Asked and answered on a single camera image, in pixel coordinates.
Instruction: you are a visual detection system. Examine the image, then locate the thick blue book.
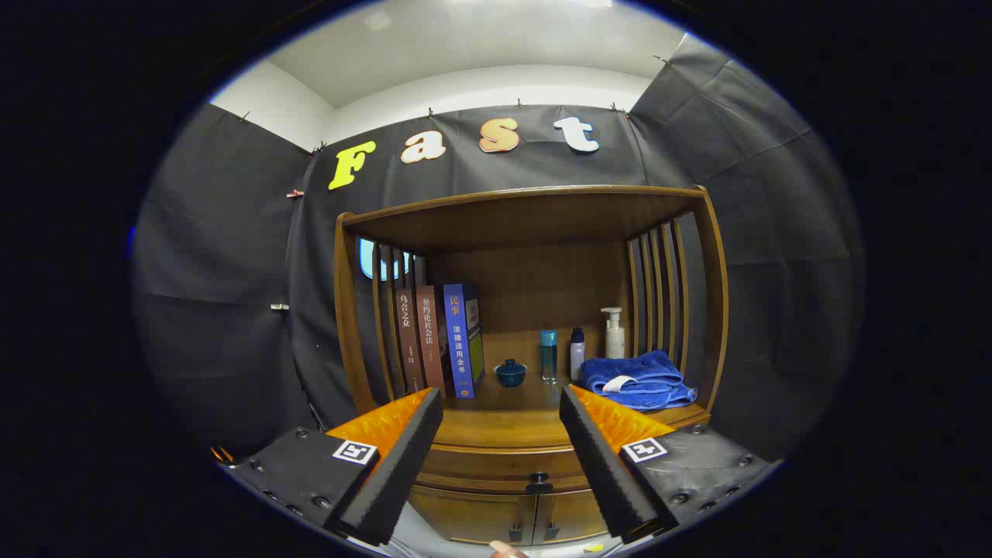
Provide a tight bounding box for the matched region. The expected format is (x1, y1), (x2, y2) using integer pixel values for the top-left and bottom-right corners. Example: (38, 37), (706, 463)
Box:
(442, 282), (487, 400)

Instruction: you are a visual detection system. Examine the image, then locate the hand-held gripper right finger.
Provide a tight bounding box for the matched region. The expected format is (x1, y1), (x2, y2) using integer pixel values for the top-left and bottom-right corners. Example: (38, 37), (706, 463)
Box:
(560, 385), (780, 545)

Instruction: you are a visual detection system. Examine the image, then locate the wooden drawer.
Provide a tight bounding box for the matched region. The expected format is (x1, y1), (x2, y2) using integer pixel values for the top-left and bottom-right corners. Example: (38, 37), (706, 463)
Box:
(415, 443), (598, 497)

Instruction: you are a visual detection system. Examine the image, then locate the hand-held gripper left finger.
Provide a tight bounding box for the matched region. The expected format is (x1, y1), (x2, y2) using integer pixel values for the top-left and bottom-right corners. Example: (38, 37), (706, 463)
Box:
(209, 387), (444, 547)

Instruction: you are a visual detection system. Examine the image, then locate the wooden cabinet door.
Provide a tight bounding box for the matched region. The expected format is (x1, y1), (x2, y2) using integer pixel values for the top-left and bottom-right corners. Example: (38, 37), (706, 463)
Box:
(408, 484), (536, 545)
(533, 488), (609, 543)

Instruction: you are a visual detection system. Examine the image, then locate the white pump bottle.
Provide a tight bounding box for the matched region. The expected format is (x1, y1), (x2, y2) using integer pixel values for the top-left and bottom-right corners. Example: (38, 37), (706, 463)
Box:
(601, 307), (626, 360)

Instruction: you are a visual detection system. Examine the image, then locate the folded blue towel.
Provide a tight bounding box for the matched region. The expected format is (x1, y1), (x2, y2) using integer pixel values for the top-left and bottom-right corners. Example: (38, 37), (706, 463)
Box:
(581, 350), (698, 411)

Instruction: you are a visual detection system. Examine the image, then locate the wooden countertop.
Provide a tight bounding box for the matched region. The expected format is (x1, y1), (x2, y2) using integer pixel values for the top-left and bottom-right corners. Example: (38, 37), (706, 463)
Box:
(372, 332), (710, 452)

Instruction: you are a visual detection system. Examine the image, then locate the dark brown book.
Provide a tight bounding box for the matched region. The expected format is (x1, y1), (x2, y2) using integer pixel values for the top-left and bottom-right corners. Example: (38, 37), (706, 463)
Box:
(395, 288), (427, 394)

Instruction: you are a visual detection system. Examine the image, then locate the wooden cabinet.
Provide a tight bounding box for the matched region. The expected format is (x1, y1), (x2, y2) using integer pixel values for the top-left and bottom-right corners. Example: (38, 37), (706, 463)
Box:
(333, 184), (731, 547)

